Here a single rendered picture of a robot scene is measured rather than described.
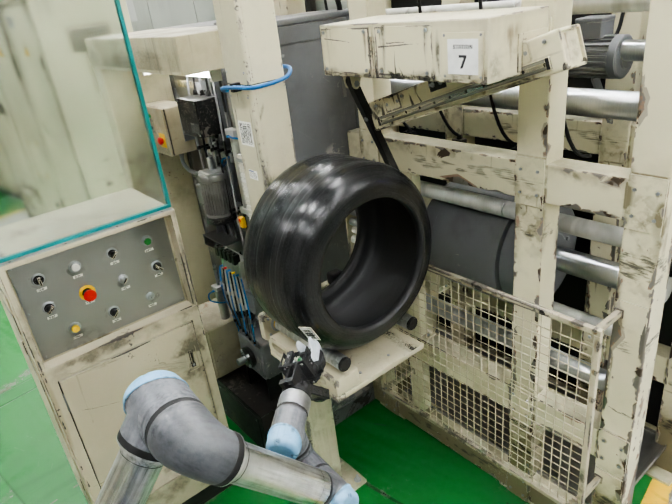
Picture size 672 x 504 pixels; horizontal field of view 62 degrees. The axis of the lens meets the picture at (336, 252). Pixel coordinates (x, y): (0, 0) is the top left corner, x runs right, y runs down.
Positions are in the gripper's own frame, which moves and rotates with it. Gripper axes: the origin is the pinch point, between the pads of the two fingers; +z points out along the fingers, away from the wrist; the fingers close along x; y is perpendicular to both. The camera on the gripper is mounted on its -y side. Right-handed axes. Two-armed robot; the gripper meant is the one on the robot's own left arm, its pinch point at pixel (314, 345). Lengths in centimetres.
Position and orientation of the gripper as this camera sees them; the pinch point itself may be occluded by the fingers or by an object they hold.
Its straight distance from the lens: 151.6
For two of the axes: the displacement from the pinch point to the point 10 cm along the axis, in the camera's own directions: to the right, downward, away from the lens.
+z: 1.4, -5.5, 8.2
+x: -8.8, 3.1, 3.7
